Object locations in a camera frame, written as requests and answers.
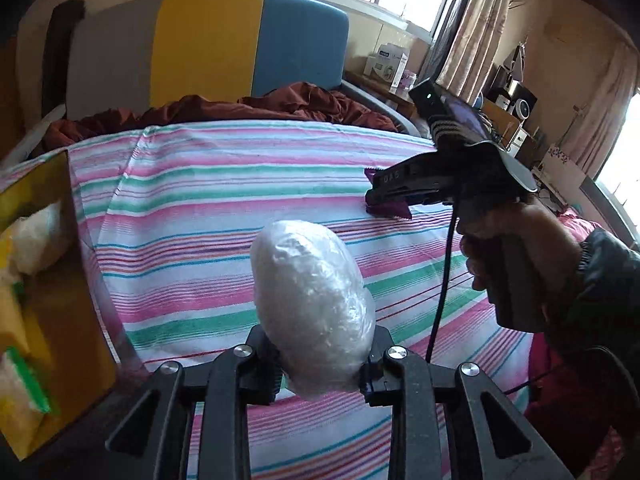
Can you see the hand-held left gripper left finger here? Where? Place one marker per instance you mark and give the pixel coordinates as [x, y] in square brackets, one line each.
[260, 375]

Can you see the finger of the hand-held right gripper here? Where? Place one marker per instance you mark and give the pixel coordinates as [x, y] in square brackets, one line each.
[410, 197]
[415, 172]

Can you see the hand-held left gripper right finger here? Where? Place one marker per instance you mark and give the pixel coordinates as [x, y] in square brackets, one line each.
[372, 380]

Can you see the purple packet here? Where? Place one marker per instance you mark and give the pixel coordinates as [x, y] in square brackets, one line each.
[395, 211]

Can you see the white plastic-wrapped bundle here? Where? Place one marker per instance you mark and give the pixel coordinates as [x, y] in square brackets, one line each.
[310, 300]
[12, 385]
[40, 240]

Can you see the gold tin box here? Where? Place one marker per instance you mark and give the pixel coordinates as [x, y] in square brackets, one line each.
[75, 335]

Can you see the green packet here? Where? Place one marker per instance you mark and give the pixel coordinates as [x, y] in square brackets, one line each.
[35, 385]

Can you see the yellow packet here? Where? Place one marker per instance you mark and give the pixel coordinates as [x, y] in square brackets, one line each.
[10, 310]

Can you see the person's right forearm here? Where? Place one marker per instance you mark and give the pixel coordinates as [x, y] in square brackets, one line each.
[610, 285]

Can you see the person's right hand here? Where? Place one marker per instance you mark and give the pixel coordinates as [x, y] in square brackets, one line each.
[550, 245]

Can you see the cluttered shelf unit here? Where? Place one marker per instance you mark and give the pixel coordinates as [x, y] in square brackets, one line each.
[510, 125]

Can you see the black stereo speaker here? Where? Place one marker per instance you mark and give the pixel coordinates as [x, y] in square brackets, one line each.
[517, 100]

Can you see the wooden desk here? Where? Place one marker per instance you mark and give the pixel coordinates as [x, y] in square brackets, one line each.
[385, 97]

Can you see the white appliance box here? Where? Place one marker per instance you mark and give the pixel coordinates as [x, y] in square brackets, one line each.
[385, 65]

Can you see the floral curtain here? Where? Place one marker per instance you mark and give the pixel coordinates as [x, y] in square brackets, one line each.
[605, 110]
[480, 35]

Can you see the maroon blanket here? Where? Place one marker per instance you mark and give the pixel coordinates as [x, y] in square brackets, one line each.
[300, 105]

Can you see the pink clothing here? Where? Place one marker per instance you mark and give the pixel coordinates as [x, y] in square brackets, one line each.
[550, 410]

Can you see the grey yellow blue headboard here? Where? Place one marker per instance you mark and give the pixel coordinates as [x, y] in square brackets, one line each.
[200, 45]

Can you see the white chair armrest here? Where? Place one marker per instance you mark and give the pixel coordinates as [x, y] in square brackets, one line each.
[42, 130]

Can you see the black rolled mat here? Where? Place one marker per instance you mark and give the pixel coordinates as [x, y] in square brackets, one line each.
[57, 60]

